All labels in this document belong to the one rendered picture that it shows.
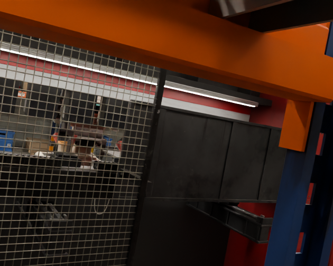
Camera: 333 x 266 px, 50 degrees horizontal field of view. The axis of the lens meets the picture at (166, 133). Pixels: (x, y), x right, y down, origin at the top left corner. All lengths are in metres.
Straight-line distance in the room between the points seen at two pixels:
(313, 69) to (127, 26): 0.15
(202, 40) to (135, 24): 0.05
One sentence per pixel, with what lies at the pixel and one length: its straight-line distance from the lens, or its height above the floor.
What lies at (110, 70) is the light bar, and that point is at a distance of 1.78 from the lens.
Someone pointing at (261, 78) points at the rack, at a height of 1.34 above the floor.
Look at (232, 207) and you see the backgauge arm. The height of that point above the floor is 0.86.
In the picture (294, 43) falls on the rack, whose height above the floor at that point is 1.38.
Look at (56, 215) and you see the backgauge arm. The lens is 1.43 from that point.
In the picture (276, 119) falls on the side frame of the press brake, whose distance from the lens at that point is 2.45.
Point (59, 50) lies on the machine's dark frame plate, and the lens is 1.73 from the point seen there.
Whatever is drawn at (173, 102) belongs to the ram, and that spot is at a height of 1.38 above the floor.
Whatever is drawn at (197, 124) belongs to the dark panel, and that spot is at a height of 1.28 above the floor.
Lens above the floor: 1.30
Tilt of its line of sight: 3 degrees down
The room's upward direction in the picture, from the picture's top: 10 degrees clockwise
